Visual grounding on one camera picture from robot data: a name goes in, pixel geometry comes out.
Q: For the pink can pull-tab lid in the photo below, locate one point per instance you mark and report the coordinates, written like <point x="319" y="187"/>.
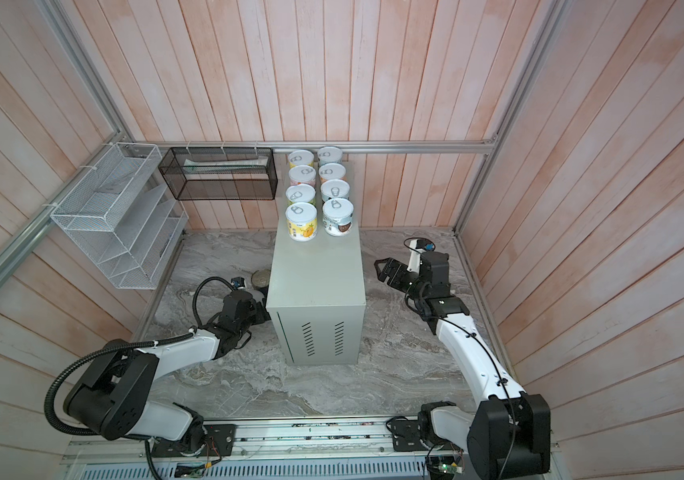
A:
<point x="303" y="174"/>

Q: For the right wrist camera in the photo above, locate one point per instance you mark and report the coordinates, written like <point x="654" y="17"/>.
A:
<point x="418" y="246"/>

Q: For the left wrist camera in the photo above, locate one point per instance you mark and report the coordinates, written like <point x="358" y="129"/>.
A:
<point x="238" y="283"/>

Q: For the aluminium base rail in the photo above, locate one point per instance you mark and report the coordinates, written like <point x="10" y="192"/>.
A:
<point x="311" y="438"/>

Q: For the orange can pull-tab lid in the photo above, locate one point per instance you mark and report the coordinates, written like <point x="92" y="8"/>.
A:
<point x="332" y="171"/>

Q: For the dark can with brown lid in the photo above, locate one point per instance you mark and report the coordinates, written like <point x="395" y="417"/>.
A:
<point x="260" y="281"/>

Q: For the white wire mesh shelf rack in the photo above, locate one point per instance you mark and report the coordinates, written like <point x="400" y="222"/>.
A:
<point x="126" y="227"/>

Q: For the right aluminium frame post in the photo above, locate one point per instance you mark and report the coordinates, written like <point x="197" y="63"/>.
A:
<point x="523" y="47"/>

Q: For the yellow can pull-tab lid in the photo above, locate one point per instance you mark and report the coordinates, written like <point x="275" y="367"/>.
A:
<point x="301" y="157"/>

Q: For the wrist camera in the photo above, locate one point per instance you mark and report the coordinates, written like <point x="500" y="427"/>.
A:
<point x="238" y="283"/>
<point x="418" y="246"/>

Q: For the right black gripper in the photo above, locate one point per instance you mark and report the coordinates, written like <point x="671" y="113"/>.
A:
<point x="394" y="264"/>

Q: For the grey metal cabinet counter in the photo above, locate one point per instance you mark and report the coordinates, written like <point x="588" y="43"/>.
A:
<point x="317" y="298"/>

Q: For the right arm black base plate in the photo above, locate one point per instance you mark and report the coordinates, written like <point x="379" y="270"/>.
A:
<point x="410" y="435"/>

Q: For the horizontal aluminium frame bar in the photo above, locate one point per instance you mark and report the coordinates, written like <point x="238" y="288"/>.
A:
<point x="349" y="147"/>

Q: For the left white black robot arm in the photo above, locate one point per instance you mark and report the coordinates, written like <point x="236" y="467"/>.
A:
<point x="107" y="392"/>

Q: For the green white can pull-tab lid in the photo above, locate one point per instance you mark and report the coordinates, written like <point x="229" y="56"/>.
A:
<point x="329" y="154"/>

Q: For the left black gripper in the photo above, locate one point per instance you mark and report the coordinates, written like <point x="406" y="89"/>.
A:
<point x="260" y="315"/>

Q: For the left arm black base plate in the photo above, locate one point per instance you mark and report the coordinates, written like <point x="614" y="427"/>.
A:
<point x="215" y="440"/>

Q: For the black wire mesh basket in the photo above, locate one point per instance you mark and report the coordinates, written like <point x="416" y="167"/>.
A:
<point x="220" y="173"/>

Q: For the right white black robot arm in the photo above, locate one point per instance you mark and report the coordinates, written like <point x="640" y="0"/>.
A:
<point x="509" y="434"/>

